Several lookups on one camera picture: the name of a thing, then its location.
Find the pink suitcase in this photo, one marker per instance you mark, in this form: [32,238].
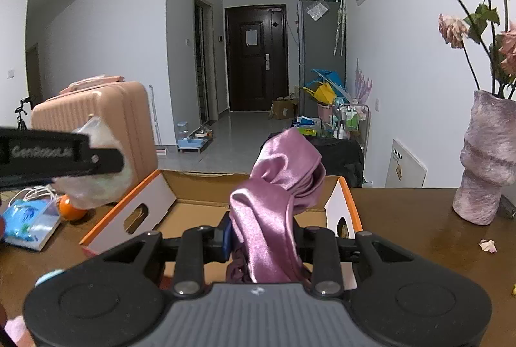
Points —
[121,113]

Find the clear plastic bag with cloth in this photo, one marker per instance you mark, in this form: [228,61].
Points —
[105,186]

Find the pile of blue packets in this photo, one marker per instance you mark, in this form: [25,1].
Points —
[304,123]

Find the cardboard box with orange edges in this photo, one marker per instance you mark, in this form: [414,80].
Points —
[201,186]

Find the white wall switch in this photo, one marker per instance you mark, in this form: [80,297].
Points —
[11,73]

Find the pink fairy wings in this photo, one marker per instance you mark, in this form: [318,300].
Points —
[361,83]

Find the clear plastic bag on refrigerator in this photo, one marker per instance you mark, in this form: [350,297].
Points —
[317,10]

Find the pink bucket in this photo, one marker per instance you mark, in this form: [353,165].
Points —
[324,112]

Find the brown cardboard box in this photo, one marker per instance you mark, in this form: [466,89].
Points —
[282,109]

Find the orange fruit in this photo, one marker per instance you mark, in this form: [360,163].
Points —
[72,212]

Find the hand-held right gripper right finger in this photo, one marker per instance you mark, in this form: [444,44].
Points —
[310,238]

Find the white mop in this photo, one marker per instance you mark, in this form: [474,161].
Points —
[153,117]

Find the black tripod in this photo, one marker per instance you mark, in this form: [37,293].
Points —
[21,117]

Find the blue wet wipes pack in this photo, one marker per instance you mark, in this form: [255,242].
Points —
[28,222]

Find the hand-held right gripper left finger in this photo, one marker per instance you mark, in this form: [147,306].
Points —
[226,236]

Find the pink textured vase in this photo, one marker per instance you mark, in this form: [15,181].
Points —
[483,169]

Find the white trolley with bottles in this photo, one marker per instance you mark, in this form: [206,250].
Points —
[350,121]

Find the white board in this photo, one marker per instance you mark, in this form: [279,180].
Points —
[405,169]

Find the white folded umbrella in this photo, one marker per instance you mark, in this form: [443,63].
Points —
[339,29]

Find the folded pink cloth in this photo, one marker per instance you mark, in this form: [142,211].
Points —
[92,83]

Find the blue pet feeder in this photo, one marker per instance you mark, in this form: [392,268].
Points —
[189,145]

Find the pink satin cloth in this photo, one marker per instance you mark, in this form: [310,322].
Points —
[262,234]

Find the dark side door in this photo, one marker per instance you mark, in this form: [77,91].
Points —
[201,69]

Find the grey refrigerator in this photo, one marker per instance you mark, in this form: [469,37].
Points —
[322,45]

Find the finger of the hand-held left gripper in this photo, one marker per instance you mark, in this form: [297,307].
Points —
[107,161]

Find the fallen pink petal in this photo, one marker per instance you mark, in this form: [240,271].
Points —
[487,245]

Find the dark brown entrance door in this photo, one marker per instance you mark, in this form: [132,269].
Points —
[258,81]

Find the blue plastic item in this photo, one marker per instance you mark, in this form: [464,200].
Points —
[328,76]

